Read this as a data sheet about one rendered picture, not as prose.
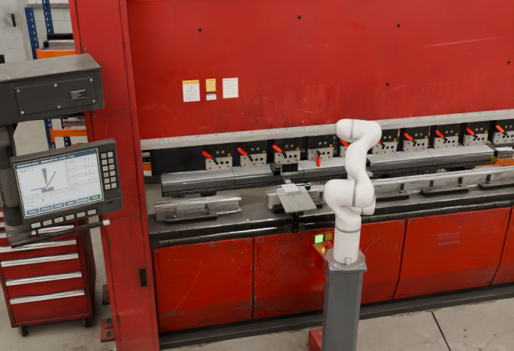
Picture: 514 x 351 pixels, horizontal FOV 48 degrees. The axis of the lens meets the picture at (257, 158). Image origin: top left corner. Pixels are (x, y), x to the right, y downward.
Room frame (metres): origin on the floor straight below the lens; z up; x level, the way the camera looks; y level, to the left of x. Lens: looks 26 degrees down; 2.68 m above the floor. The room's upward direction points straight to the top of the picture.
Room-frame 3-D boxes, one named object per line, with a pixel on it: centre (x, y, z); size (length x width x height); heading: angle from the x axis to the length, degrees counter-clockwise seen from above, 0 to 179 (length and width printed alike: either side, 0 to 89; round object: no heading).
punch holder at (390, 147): (3.20, -0.76, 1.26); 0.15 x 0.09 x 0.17; 102
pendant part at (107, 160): (2.36, 0.86, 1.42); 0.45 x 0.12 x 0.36; 118
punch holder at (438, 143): (3.28, -1.15, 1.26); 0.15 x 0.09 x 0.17; 102
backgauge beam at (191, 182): (3.46, -0.52, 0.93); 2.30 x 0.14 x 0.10; 102
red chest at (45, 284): (3.12, 1.35, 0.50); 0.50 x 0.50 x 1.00; 12
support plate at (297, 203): (2.94, -0.22, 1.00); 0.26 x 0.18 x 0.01; 12
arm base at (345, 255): (2.35, -0.43, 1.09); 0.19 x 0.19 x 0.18
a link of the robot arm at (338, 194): (2.36, -0.40, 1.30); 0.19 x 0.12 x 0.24; 77
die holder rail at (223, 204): (2.97, 0.35, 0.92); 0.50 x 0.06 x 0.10; 102
